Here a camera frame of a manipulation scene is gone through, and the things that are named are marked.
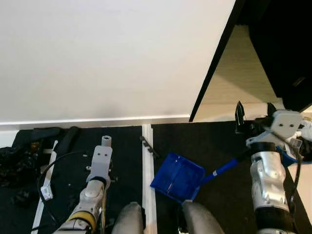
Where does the blue plastic dustpan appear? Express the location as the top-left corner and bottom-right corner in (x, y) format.
(150, 152), (250, 203)

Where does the white plastic bag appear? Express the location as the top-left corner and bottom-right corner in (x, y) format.
(298, 119), (312, 142)

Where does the blue round trash bin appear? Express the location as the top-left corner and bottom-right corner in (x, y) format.
(280, 119), (312, 167)

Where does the silver robot right leg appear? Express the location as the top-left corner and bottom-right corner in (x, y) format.
(181, 201), (226, 234)

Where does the silver robot leg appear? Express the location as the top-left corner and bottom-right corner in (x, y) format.
(181, 201), (226, 234)
(111, 202), (145, 234)

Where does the silver robot left leg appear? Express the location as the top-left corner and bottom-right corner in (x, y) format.
(111, 202), (145, 234)

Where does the black sandal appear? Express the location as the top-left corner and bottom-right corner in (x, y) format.
(59, 126), (81, 153)
(30, 128), (62, 142)

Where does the small white box device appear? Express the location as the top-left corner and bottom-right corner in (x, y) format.
(40, 182), (53, 201)

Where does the black garbage bag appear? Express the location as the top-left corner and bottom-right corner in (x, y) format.
(0, 145), (36, 188)

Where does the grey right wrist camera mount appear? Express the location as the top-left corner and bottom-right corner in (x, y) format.
(270, 110), (303, 143)

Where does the black door frame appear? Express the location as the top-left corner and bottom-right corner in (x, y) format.
(189, 0), (247, 122)

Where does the small black strap piece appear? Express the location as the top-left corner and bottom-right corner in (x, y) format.
(139, 136), (159, 159)

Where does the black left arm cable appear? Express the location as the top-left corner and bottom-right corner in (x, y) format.
(37, 151), (93, 227)

